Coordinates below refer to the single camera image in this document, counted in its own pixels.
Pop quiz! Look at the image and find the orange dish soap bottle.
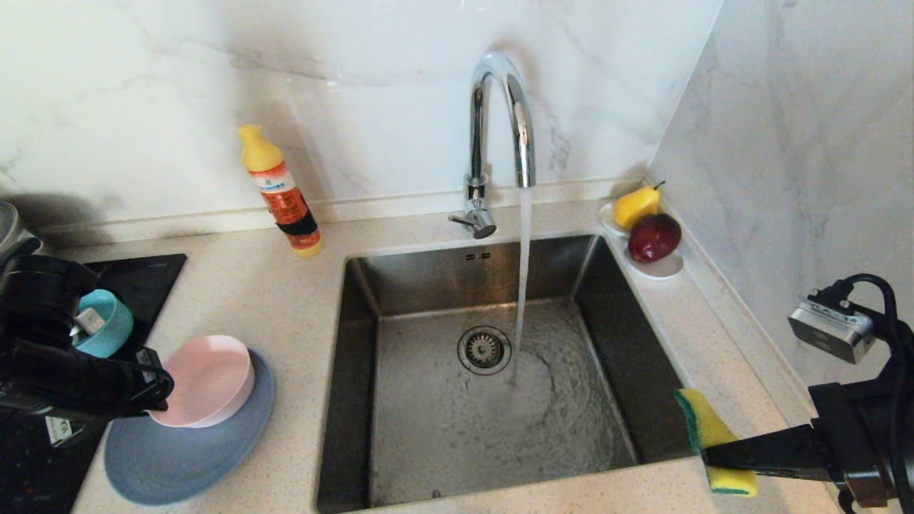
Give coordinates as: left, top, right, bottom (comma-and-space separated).
238, 125, 324, 258

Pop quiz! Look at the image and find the dark red apple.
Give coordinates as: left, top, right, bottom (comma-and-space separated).
628, 213, 684, 263

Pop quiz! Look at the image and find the metal sink drain strainer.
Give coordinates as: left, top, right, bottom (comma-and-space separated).
457, 326, 513, 376

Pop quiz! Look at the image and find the yellow pear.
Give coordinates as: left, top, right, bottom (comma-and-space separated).
615, 180, 666, 231

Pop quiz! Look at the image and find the chrome gooseneck faucet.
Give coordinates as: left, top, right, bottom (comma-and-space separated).
448, 50, 537, 240

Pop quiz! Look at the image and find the small white fruit dish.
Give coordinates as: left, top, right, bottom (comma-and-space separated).
598, 200, 686, 280

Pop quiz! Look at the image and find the pink plastic bowl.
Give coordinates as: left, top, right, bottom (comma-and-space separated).
149, 335, 256, 429

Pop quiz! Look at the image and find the steel cooking pot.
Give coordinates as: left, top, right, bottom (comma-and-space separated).
0, 202, 42, 258

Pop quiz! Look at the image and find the teal plastic bowl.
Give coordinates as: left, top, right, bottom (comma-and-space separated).
71, 289, 135, 359

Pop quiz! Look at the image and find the stainless steel sink basin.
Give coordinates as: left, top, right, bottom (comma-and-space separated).
314, 233, 718, 514

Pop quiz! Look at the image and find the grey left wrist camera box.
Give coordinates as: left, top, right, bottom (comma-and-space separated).
71, 307, 106, 338

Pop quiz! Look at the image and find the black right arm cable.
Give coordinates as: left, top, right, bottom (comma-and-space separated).
810, 273, 914, 514

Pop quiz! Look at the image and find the yellow green sponge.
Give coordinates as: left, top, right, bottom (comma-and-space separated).
675, 388, 759, 497

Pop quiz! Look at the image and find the blue round plate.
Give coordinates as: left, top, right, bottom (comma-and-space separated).
104, 350, 276, 506

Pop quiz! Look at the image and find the black induction cooktop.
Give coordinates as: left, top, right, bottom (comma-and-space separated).
0, 253, 186, 514

